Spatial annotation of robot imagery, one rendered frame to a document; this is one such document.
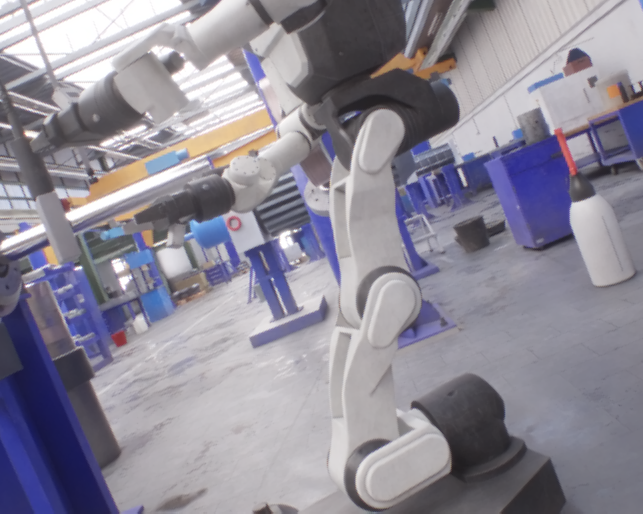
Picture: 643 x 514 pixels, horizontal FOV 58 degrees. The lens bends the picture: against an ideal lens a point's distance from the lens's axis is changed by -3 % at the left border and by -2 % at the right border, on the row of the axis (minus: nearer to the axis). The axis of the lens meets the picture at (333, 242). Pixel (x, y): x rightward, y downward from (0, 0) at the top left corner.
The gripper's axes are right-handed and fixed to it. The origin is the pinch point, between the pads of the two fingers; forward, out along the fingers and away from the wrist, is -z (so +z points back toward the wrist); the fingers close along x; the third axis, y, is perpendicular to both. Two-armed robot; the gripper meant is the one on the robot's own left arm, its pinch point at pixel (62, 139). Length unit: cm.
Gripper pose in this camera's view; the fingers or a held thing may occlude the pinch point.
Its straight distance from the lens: 114.7
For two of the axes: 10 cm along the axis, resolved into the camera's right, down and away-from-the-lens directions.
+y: -3.8, -9.3, -0.4
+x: 4.2, -2.1, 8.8
